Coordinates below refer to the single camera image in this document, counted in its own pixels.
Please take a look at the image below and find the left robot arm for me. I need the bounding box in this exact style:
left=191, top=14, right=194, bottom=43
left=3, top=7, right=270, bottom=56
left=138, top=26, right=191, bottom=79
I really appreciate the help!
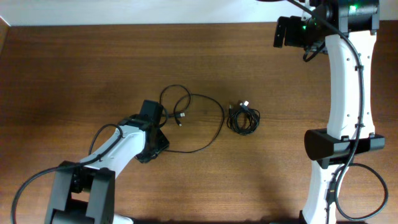
left=45, top=100, right=169, bottom=224

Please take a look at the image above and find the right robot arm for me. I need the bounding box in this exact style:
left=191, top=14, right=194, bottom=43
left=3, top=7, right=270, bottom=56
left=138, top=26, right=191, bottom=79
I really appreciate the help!
left=274, top=1, right=385, bottom=223

